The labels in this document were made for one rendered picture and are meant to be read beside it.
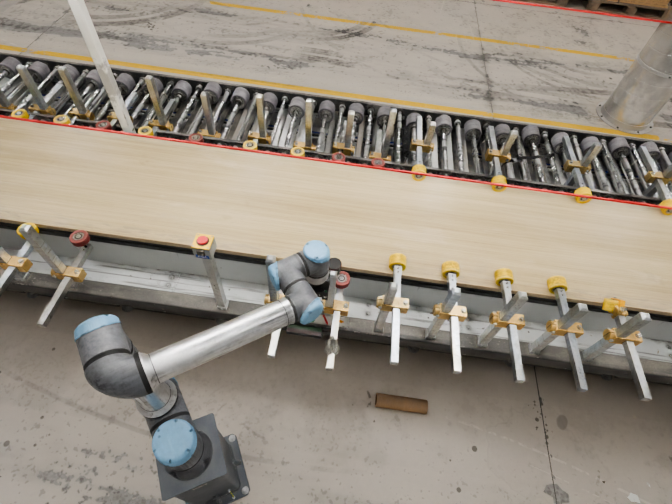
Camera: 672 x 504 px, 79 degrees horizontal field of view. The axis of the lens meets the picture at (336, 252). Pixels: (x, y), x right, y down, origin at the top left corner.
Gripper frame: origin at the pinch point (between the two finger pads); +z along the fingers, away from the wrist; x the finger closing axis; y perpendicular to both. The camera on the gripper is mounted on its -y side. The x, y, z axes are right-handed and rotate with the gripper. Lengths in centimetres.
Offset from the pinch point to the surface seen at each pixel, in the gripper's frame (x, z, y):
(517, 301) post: 6, -10, 81
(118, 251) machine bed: 27, 26, -103
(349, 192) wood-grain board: 75, 12, 9
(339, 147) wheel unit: 115, 15, -1
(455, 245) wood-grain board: 49, 13, 66
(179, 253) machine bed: 28, 20, -70
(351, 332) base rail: 3.7, 32.8, 19.2
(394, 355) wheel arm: -16.0, 6.2, 36.3
